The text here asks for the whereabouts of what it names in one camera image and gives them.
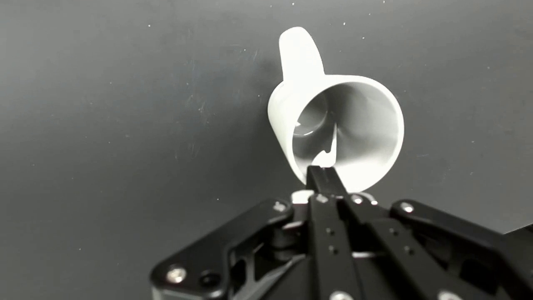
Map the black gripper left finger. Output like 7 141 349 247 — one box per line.
149 166 364 300

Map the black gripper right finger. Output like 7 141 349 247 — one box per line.
332 169 533 300

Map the white plastic spoon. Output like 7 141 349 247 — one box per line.
314 124 342 171

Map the white ceramic mug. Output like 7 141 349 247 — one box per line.
267 26 407 196

